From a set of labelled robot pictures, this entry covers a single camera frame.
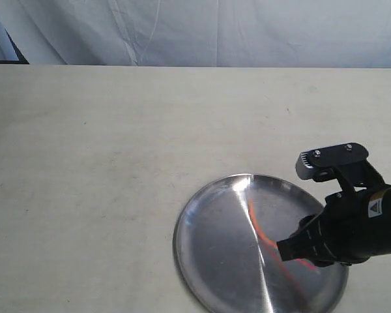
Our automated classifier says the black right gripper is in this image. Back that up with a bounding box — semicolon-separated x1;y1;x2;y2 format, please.
276;192;377;266

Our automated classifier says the thin red plastic stick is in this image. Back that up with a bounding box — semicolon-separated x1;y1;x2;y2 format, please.
248;200;278;249

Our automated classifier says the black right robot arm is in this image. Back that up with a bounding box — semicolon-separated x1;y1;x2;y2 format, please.
276;185;391;267

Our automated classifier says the round silver metal plate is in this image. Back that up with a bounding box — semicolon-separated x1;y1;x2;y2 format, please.
173;173;349;312

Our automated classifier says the white backdrop cloth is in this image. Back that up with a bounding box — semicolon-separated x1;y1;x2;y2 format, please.
0;1;391;68

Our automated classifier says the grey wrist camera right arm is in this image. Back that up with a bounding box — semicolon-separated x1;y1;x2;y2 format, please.
295;143;369;180

